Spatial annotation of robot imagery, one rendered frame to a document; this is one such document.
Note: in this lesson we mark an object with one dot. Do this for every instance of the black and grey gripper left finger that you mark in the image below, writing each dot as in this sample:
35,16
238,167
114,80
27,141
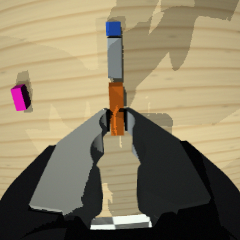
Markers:
63,180

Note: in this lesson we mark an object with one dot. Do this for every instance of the grey rod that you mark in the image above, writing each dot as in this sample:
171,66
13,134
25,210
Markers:
114,57

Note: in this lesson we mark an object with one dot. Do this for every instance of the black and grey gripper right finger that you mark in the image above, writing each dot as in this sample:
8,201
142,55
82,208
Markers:
176,177

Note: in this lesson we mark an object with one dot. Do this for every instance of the orange rod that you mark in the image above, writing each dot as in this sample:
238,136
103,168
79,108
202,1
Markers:
116,108

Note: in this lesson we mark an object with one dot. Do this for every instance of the magenta block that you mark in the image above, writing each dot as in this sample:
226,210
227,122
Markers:
20,97

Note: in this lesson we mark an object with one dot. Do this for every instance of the small dark blue block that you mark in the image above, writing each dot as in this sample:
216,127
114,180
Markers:
112,28

